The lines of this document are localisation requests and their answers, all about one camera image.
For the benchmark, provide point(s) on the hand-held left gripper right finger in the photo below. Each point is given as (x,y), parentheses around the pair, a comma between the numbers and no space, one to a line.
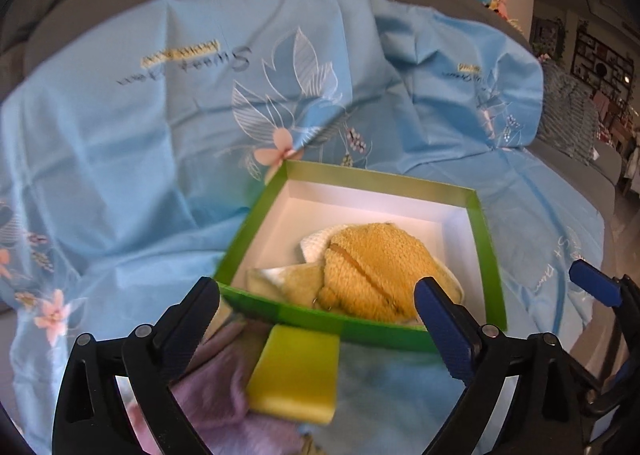
(442,325)

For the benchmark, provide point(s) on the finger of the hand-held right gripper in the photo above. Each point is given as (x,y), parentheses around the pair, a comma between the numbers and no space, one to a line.
(595,283)
(612,397)

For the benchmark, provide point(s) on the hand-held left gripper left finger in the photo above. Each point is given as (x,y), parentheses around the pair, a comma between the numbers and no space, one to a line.
(192,325)

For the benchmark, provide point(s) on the yellow knitted scrubber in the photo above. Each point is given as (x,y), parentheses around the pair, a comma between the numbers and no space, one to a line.
(370,260)

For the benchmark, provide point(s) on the green cardboard box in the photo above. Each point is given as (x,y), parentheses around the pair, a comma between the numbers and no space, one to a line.
(310,322)

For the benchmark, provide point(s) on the purple towel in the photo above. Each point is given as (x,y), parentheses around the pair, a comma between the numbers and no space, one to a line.
(220,375)

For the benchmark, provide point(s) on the yellow sponge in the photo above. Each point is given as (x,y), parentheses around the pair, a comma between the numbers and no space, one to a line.
(295,375)

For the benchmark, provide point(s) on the beige cloth pad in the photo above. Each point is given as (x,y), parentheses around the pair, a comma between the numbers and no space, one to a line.
(300,285)

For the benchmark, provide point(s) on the pink cloth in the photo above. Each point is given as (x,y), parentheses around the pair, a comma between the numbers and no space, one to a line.
(137,430)

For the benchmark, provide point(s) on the white mesh cloth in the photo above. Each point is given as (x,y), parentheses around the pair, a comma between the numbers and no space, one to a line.
(317,242)

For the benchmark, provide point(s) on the grey striped cushion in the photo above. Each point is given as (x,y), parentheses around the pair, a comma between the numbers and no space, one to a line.
(570,110)

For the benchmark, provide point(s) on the light blue floral sheet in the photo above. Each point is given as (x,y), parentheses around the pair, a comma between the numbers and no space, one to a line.
(125,135)

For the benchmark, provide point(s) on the dark wall shelf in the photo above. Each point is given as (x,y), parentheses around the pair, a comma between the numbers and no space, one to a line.
(600,60)

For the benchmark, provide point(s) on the dark picture frame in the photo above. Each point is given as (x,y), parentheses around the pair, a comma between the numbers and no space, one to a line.
(547,37)

